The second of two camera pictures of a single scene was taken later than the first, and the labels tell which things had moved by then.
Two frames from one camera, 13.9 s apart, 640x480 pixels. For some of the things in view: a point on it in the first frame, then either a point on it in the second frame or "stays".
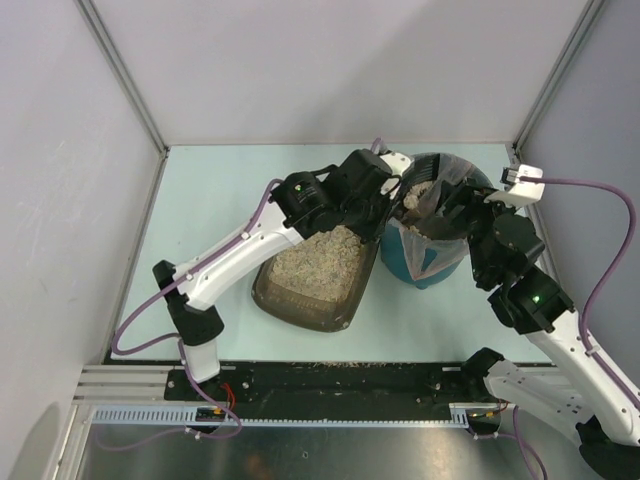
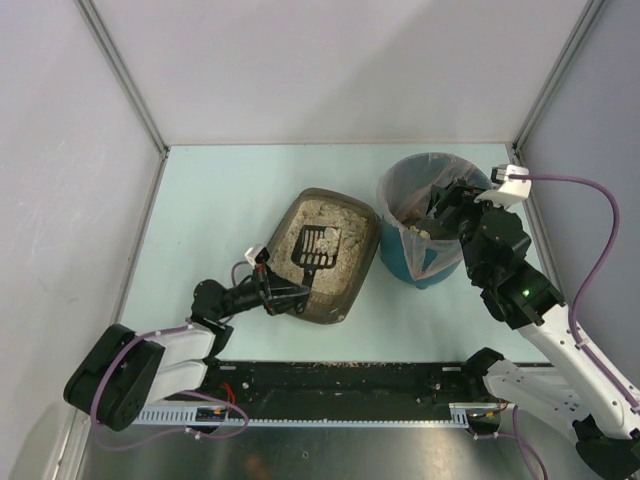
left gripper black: x=367 y=220 to x=267 y=292
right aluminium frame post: x=566 y=56 stays
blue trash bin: x=427 y=236 stays
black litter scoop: x=420 y=173 to x=308 y=254
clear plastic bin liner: x=438 y=240 stays
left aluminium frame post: x=112 y=53 stays
